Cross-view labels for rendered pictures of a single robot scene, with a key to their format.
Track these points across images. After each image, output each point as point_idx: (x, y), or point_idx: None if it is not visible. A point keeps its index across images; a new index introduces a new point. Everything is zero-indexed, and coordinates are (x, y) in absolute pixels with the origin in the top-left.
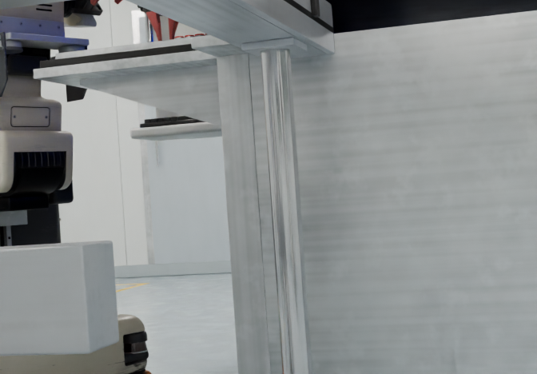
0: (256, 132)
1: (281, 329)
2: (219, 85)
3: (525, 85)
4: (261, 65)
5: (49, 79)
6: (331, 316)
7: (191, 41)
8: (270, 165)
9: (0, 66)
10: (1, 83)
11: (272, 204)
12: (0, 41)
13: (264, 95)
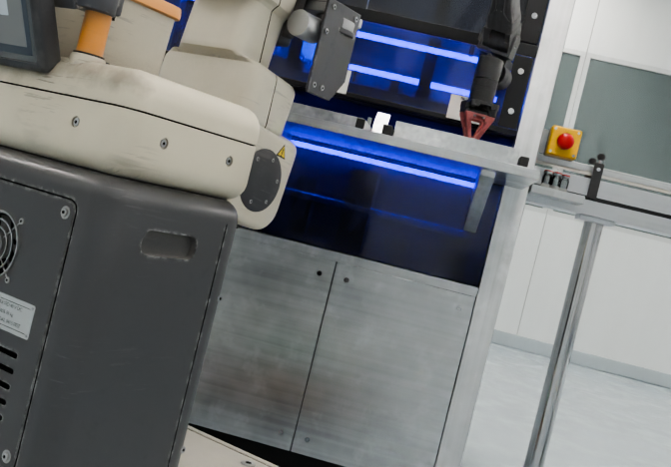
0: None
1: (558, 398)
2: (522, 212)
3: None
4: (598, 233)
5: (522, 177)
6: None
7: (584, 199)
8: (584, 295)
9: (342, 59)
10: (337, 84)
11: (577, 320)
12: (354, 26)
13: (593, 251)
